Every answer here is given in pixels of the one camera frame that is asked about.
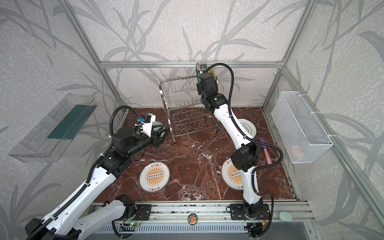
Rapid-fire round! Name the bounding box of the steel two-tier dish rack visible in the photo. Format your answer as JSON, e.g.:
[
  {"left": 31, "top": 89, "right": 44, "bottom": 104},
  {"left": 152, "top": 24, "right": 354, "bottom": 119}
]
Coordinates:
[{"left": 158, "top": 76, "right": 218, "bottom": 143}]

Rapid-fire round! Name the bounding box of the aluminium cage frame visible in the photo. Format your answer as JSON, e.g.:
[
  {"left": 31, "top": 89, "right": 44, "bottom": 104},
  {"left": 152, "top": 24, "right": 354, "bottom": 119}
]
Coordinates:
[{"left": 59, "top": 1, "right": 384, "bottom": 224}]

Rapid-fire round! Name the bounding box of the purple pink spatula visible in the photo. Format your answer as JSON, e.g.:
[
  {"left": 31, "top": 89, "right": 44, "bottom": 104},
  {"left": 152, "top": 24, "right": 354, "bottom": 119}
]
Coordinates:
[{"left": 258, "top": 138, "right": 272, "bottom": 165}]

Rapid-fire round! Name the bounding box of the left orange sunburst plate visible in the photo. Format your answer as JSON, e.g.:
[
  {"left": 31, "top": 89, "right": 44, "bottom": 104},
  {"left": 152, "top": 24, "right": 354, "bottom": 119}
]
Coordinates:
[{"left": 139, "top": 162, "right": 171, "bottom": 193}]

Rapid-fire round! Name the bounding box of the yellow woven pattern plate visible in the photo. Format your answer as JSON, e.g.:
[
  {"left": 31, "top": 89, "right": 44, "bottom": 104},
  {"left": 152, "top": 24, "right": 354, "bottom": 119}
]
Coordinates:
[{"left": 208, "top": 69, "right": 217, "bottom": 80}]

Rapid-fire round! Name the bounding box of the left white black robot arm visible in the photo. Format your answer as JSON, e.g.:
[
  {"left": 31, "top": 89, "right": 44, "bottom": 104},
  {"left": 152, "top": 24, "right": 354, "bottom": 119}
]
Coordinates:
[{"left": 25, "top": 106, "right": 170, "bottom": 240}]

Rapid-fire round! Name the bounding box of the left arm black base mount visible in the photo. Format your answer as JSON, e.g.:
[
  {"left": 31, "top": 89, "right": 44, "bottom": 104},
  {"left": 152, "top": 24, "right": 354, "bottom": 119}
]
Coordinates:
[{"left": 128, "top": 204, "right": 152, "bottom": 221}]

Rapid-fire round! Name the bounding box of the clear plastic wall tray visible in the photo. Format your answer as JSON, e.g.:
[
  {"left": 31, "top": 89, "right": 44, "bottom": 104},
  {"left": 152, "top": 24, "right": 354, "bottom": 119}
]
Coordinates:
[{"left": 9, "top": 94, "right": 97, "bottom": 163}]

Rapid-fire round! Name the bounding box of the round orange sticker badge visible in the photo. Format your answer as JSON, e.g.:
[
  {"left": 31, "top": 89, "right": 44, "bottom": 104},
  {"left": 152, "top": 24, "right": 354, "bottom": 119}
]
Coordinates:
[{"left": 188, "top": 213, "right": 198, "bottom": 226}]

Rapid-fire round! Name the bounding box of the white plate dark green rim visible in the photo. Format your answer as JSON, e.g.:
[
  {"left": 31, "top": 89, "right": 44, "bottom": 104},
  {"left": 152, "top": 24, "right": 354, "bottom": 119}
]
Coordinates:
[{"left": 196, "top": 63, "right": 201, "bottom": 79}]

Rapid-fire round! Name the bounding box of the orange sunburst plate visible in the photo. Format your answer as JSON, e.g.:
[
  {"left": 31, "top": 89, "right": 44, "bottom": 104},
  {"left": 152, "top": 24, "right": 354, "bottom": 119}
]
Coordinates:
[
  {"left": 139, "top": 162, "right": 171, "bottom": 193},
  {"left": 221, "top": 158, "right": 243, "bottom": 191}
]

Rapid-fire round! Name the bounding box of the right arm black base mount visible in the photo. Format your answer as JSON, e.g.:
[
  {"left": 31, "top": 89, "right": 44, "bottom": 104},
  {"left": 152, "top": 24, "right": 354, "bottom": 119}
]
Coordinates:
[{"left": 226, "top": 202, "right": 271, "bottom": 221}]

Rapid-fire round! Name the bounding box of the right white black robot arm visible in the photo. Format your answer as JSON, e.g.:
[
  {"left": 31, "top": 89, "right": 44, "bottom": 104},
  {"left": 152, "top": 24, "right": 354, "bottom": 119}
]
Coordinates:
[{"left": 196, "top": 63, "right": 284, "bottom": 220}]

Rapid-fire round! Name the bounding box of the white wire mesh basket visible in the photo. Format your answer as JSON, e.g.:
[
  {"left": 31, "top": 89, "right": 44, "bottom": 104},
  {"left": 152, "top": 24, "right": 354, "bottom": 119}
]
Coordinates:
[{"left": 272, "top": 91, "right": 333, "bottom": 164}]

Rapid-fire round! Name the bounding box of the white plate thin teal rim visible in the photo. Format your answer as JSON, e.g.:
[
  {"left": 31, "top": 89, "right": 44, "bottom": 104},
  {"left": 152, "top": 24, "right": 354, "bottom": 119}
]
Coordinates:
[{"left": 239, "top": 119, "right": 257, "bottom": 138}]

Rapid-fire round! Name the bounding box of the pale green flower plate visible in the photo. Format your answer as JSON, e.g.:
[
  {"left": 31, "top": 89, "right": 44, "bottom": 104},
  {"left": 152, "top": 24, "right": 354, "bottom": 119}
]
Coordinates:
[{"left": 152, "top": 121, "right": 166, "bottom": 138}]

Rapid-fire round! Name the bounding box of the right orange sunburst plate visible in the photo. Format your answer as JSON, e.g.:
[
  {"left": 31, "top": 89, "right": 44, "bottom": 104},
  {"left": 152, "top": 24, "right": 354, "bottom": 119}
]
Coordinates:
[{"left": 221, "top": 158, "right": 243, "bottom": 191}]

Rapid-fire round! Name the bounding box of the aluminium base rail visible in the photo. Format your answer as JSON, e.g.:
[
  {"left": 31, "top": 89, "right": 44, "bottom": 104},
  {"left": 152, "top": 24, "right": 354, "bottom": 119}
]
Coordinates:
[{"left": 115, "top": 200, "right": 320, "bottom": 238}]

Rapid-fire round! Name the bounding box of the pale green round puck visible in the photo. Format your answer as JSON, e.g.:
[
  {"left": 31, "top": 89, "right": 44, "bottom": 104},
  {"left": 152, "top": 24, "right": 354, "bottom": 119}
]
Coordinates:
[{"left": 279, "top": 212, "right": 293, "bottom": 223}]

